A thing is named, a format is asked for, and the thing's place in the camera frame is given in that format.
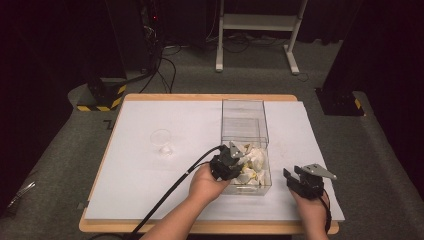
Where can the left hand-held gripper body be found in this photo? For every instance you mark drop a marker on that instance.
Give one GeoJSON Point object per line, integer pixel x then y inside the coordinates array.
{"type": "Point", "coordinates": [223, 165]}

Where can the black yellow striped base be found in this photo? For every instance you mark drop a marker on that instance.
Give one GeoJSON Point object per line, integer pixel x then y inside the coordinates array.
{"type": "Point", "coordinates": [106, 100]}

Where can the pile of white packets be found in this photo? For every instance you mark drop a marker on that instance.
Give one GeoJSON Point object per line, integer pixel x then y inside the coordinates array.
{"type": "Point", "coordinates": [256, 160]}

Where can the wooden table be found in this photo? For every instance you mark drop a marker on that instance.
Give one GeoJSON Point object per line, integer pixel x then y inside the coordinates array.
{"type": "Point", "coordinates": [200, 97]}

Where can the person's right hand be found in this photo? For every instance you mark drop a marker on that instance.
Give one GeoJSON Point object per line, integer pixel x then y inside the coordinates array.
{"type": "Point", "coordinates": [313, 211]}

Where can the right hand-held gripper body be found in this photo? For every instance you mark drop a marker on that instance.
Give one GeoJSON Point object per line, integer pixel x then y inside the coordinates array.
{"type": "Point", "coordinates": [310, 186]}

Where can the metal rods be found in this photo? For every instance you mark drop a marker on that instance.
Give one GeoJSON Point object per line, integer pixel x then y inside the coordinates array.
{"type": "Point", "coordinates": [20, 195]}

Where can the clear plastic cup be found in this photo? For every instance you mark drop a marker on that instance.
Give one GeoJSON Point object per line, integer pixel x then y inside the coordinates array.
{"type": "Point", "coordinates": [161, 140]}

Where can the white table sheet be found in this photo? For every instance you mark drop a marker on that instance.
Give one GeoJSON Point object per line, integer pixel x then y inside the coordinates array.
{"type": "Point", "coordinates": [140, 186]}

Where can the clear plastic box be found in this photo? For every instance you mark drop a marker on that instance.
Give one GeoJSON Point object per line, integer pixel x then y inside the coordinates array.
{"type": "Point", "coordinates": [245, 116]}

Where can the black equipment cabinet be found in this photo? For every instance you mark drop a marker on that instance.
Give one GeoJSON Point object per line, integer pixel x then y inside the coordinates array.
{"type": "Point", "coordinates": [133, 33]}

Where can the white metal stand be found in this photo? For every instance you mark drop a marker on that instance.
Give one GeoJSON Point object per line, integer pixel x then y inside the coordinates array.
{"type": "Point", "coordinates": [260, 22]}

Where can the black square base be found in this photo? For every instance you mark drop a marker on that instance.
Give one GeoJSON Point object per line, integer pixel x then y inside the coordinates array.
{"type": "Point", "coordinates": [338, 101]}

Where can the person's left hand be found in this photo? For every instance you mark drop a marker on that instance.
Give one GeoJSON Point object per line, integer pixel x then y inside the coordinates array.
{"type": "Point", "coordinates": [203, 186]}

